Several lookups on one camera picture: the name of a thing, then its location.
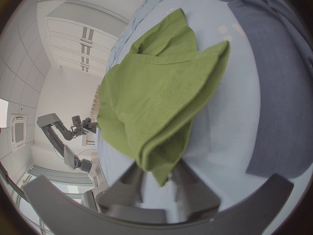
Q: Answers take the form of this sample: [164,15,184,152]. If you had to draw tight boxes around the round woven basket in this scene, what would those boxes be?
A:
[91,84,104,119]

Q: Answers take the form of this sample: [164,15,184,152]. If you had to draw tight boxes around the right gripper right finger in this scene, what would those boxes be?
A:
[171,160,222,222]

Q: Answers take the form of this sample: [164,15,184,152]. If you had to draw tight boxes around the pale blue quilt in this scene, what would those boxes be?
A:
[106,0,186,71]

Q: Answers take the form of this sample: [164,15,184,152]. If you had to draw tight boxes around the ceiling air conditioner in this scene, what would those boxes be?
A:
[10,114,28,152]

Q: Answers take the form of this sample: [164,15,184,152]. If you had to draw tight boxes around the green shorts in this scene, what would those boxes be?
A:
[96,8,231,187]

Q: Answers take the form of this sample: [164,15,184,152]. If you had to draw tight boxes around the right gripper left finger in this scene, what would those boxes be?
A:
[97,161,147,212]

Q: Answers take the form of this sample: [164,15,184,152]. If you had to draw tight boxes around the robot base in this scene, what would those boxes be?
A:
[83,151,109,211]

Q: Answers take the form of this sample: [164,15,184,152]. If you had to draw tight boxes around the white wardrobe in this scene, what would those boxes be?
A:
[46,11,124,78]

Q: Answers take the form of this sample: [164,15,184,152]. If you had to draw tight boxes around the dark blue T-shirt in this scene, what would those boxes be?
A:
[199,0,313,179]

